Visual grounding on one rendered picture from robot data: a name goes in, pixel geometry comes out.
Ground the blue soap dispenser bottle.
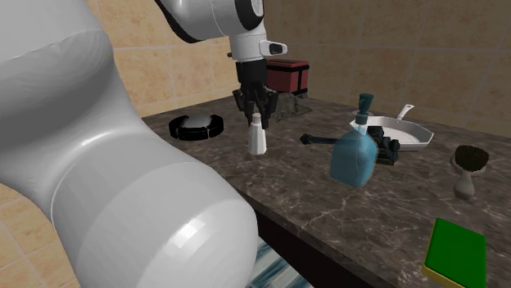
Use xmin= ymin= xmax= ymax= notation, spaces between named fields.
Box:
xmin=328 ymin=92 xmax=379 ymax=189

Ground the white frying pan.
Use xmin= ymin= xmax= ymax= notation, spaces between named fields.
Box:
xmin=349 ymin=104 xmax=436 ymax=152

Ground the grey rough stone block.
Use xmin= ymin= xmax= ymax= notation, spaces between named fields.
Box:
xmin=274 ymin=92 xmax=313 ymax=122

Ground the black round robot vacuum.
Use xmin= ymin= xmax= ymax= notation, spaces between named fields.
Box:
xmin=168 ymin=114 xmax=225 ymax=142

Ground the shaving brush with grey handle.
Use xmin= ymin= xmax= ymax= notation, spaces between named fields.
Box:
xmin=450 ymin=144 xmax=491 ymax=200

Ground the white salt shaker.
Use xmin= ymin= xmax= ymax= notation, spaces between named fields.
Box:
xmin=247 ymin=112 xmax=268 ymax=156

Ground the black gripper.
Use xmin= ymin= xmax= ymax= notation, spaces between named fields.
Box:
xmin=233 ymin=58 xmax=279 ymax=130

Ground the green and yellow sponge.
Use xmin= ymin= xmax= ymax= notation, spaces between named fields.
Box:
xmin=420 ymin=217 xmax=488 ymax=288

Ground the dark blue hand tool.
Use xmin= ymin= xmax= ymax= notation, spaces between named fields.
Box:
xmin=299 ymin=125 xmax=402 ymax=167

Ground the red box with black band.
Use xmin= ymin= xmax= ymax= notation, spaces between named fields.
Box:
xmin=265 ymin=58 xmax=310 ymax=97

